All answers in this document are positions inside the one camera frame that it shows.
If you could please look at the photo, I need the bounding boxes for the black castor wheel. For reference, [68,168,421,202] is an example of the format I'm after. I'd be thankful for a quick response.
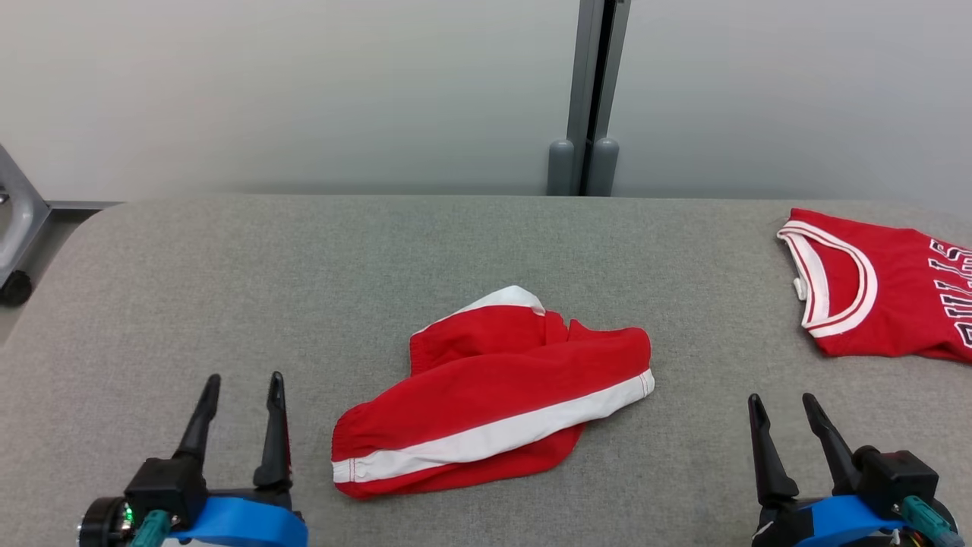
[0,270,33,308]

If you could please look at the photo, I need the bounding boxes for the grey partition post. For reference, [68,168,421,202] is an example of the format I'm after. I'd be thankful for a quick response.
[566,0,633,197]

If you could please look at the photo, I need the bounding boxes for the red shorts with white stripe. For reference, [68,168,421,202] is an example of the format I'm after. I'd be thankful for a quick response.
[331,285,656,501]

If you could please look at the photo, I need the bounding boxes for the grey metal stand frame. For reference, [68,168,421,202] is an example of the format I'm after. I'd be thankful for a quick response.
[0,144,51,289]

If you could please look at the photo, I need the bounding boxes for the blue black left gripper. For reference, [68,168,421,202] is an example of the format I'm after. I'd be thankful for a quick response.
[78,371,308,547]

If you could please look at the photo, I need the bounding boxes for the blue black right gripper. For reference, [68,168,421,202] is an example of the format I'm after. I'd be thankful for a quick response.
[747,392,916,547]

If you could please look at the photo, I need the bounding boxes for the grey fabric padded surface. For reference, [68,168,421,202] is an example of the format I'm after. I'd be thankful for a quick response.
[0,194,972,547]

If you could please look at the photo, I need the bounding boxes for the red shirt with white trim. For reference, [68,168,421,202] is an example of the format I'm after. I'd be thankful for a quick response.
[776,207,972,363]

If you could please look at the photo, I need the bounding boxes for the grey cylindrical post foot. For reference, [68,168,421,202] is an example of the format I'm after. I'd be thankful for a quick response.
[591,137,620,197]
[547,139,576,197]

